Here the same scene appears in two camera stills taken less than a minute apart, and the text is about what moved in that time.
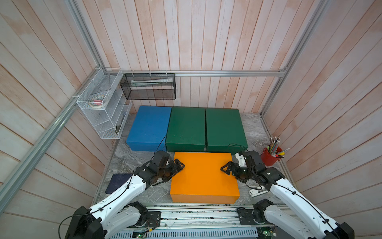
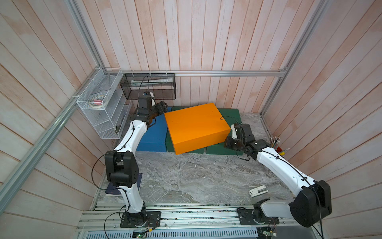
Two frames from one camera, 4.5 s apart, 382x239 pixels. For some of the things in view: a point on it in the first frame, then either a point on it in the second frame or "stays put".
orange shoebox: [201, 179] → [197, 129]
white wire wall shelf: [107, 102] stays put
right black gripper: [234, 172] → [228, 141]
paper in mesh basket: [143, 82] stays put
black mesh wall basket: [149, 86] stays put
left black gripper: [175, 171] → [162, 108]
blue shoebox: [148, 130] stays put
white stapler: [254, 192] stays put
